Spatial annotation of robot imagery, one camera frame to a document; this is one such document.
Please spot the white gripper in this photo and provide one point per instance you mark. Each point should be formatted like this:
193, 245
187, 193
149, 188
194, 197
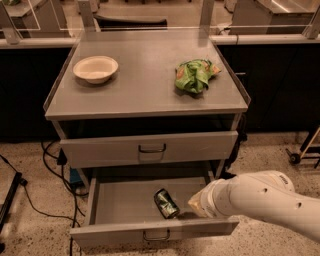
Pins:
209, 199

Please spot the green soda can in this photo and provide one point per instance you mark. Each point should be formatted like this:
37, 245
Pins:
165, 204

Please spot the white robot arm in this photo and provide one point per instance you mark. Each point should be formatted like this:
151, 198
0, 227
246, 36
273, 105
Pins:
268, 196

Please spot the closed grey top drawer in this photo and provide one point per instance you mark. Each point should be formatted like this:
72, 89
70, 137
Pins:
147, 149

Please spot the open grey middle drawer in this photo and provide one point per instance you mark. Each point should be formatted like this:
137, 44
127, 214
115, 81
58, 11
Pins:
121, 208

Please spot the grey metal drawer cabinet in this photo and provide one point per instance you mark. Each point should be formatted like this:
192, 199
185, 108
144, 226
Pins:
141, 98

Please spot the black wheeled cart base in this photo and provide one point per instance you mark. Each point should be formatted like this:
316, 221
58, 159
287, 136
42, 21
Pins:
308, 150

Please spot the blue power box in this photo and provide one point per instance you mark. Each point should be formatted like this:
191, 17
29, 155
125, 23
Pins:
74, 178

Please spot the green crumpled chip bag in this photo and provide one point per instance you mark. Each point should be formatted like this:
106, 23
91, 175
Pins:
193, 76

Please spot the white paper bowl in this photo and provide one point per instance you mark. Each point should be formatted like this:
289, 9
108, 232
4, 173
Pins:
95, 69

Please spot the black stand base left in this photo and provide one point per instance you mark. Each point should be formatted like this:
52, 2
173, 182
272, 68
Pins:
5, 206

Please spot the clear acrylic barrier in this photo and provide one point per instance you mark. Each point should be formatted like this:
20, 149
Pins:
58, 23

